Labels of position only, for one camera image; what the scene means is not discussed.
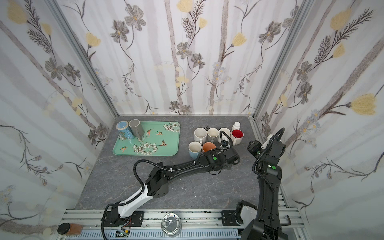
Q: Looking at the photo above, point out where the cream mug with orange handle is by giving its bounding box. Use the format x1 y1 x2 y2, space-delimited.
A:
202 142 216 153

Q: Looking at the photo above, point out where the light blue mug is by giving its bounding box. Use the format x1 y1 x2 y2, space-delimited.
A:
188 142 202 159

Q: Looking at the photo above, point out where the white cream mug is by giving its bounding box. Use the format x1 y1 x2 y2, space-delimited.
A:
218 128 231 144

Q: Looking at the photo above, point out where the beige mug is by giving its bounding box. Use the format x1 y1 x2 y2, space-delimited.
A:
194 128 208 145

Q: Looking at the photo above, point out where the white mug with red inside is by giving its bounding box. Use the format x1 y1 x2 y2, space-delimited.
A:
231 130 244 146

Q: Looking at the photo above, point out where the green plastic tray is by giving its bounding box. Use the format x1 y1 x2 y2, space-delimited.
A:
113 121 181 157

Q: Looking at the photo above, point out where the tall dark grey mug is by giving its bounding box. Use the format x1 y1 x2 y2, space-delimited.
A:
129 119 145 138

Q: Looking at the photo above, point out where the blue mug with brown rim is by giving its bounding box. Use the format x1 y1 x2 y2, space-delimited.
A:
116 121 134 141

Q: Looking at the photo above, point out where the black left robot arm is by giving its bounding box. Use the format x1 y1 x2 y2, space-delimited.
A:
101 131 240 240

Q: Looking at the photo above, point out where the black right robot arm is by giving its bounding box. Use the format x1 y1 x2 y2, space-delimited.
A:
241 128 289 240

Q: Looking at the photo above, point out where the white plastic bottle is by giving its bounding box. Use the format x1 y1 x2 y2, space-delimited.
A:
232 122 241 131

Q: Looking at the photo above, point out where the round metal lid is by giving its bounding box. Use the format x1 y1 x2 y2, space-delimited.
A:
161 213 182 237

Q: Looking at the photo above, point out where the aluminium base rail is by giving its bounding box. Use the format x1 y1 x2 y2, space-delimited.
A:
59 208 305 240

